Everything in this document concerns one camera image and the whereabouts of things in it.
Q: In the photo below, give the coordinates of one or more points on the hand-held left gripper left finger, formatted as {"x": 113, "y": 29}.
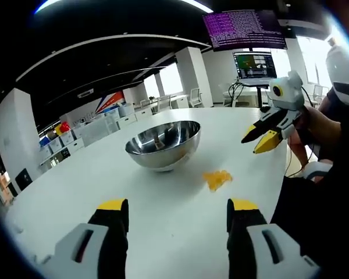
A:
{"x": 104, "y": 232}

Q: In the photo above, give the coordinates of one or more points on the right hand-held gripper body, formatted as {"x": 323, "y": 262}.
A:
{"x": 288, "y": 94}

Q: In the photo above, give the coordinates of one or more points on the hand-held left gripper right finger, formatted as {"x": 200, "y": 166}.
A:
{"x": 250, "y": 232}

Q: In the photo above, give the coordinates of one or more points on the pile of yellow QQ candy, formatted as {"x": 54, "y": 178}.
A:
{"x": 217, "y": 179}

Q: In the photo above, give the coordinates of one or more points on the stainless steel bowl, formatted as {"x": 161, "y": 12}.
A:
{"x": 164, "y": 145}

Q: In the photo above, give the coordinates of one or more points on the person's right hand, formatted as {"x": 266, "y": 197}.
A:
{"x": 311, "y": 122}

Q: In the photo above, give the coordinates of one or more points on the computer monitor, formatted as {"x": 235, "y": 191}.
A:
{"x": 253, "y": 66}

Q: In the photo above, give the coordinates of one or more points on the white table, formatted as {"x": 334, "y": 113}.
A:
{"x": 133, "y": 189}

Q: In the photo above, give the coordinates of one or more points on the white and black shoe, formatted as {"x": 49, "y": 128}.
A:
{"x": 315, "y": 171}

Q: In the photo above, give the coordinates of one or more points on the white chest device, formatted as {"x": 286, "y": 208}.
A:
{"x": 344, "y": 78}

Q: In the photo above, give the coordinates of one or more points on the white office chair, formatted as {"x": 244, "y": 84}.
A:
{"x": 195, "y": 97}

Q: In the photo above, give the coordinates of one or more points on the person's dark clothing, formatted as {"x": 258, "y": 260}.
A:
{"x": 322, "y": 203}

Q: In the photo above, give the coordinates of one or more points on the black box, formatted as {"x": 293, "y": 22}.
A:
{"x": 23, "y": 178}

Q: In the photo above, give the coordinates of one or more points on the row of white storage boxes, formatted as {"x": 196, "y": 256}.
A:
{"x": 84, "y": 130}

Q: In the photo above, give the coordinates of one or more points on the large wall screen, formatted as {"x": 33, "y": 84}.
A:
{"x": 244, "y": 29}

